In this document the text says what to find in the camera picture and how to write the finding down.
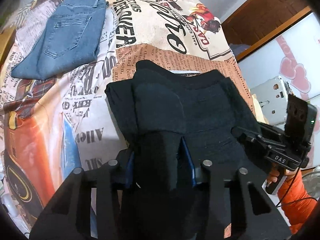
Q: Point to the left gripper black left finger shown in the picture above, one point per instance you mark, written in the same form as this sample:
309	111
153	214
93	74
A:
68	213

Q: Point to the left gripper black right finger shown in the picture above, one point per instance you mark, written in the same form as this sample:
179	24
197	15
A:
221	195

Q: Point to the black pants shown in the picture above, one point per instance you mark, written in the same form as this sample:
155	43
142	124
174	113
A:
154	111

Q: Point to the orange sleeve right forearm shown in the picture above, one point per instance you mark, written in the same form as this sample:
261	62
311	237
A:
297	204

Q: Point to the right hand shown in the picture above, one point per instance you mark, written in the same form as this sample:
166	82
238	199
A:
275	174

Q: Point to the newspaper print bed sheet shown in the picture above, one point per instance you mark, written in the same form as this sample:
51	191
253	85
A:
50	127

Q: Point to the wooden door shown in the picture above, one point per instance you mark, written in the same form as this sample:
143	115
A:
257	22

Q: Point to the folded blue jeans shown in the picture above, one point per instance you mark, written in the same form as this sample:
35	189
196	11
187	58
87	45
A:
70	39

